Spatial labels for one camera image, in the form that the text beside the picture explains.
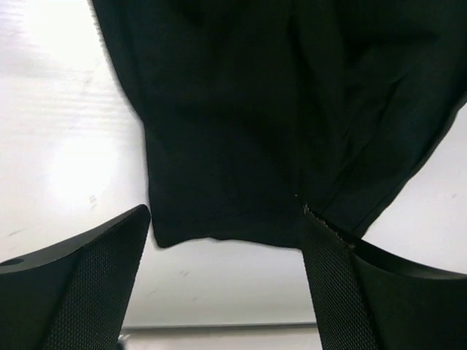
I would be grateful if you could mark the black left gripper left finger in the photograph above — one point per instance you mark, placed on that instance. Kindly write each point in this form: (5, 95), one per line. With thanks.
(74, 294)

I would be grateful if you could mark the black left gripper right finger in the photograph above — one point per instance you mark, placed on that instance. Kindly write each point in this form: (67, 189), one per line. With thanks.
(366, 298)

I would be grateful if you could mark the black pleated skirt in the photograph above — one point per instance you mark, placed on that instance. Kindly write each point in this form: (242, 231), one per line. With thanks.
(255, 111)

